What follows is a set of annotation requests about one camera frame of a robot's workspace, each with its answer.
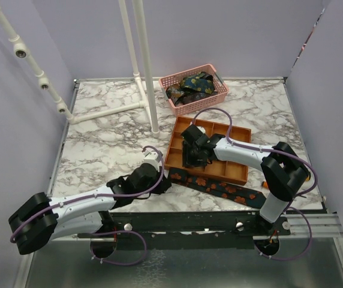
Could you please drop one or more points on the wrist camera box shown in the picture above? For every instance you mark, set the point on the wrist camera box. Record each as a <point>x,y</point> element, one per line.
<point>153,158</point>
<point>202,129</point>

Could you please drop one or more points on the brown compartment tray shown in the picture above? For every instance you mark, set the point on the brown compartment tray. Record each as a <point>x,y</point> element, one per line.
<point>231,172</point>

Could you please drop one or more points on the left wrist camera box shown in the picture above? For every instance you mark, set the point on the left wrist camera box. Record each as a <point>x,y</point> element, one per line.
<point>153,158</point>

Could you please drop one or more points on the pink perforated plastic basket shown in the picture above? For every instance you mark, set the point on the pink perforated plastic basket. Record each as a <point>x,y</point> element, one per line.
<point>220,87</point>

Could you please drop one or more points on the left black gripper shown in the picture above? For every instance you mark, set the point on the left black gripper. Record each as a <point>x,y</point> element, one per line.
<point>163,186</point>

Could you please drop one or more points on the white pvc pipe frame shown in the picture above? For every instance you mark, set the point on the white pvc pipe frame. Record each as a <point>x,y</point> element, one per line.
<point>85,56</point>

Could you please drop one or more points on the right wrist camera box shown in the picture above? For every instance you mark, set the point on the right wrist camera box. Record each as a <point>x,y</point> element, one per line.
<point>202,129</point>

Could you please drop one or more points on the black orange floral tie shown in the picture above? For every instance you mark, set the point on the black orange floral tie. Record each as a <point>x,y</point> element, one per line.
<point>244,196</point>

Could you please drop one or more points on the black metal base rail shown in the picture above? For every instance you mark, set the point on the black metal base rail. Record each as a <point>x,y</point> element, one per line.
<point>180,230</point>

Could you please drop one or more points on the blue yellow floral tie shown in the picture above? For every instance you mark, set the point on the blue yellow floral tie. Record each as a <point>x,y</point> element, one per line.
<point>202,82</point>

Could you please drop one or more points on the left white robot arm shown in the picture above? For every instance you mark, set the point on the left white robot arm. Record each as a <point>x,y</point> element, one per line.
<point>41,218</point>

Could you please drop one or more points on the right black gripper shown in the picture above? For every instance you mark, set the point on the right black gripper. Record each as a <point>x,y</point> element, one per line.
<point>187,159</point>

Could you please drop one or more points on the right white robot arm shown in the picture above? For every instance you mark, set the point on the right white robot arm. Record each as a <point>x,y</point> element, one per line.
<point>283,170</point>

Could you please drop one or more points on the dark orange patterned tie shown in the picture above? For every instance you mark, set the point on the dark orange patterned tie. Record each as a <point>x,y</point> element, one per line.
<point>179,96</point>

